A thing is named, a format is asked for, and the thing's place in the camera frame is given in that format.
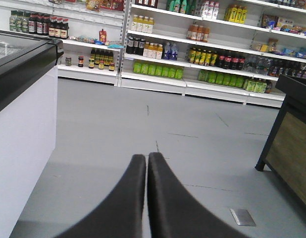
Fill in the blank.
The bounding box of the black wood-panel fruit stand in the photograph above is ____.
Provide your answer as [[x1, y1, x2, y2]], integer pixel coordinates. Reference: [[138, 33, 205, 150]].
[[255, 75, 306, 209]]

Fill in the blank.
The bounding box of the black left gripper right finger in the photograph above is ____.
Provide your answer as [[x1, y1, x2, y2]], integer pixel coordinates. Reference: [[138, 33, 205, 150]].
[[148, 152, 245, 238]]

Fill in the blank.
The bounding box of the white chest freezer black lid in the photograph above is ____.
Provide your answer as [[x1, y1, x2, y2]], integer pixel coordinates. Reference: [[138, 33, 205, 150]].
[[0, 30, 64, 238]]

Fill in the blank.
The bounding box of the white supermarket shelf unit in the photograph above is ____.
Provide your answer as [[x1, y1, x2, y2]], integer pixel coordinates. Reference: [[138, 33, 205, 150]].
[[0, 0, 306, 108]]

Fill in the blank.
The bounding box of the metal floor plate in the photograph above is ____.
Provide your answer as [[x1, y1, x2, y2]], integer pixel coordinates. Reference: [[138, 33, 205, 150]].
[[230, 208, 256, 227]]

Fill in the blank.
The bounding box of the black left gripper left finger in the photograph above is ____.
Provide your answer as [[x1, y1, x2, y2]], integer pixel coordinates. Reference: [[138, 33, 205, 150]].
[[57, 154, 146, 238]]

